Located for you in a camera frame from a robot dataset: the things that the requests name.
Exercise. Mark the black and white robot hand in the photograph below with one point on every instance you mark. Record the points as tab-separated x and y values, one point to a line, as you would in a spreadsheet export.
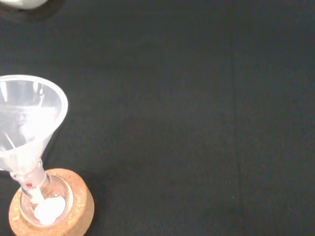
19	3

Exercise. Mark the clear plastic funnel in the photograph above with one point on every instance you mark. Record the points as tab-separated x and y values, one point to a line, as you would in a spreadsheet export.
29	118

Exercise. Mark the black cloth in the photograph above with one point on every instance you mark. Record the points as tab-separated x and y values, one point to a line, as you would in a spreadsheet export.
184	110

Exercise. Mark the round-bottom flask with white powder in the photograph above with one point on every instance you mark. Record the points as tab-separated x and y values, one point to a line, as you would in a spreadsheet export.
50	206

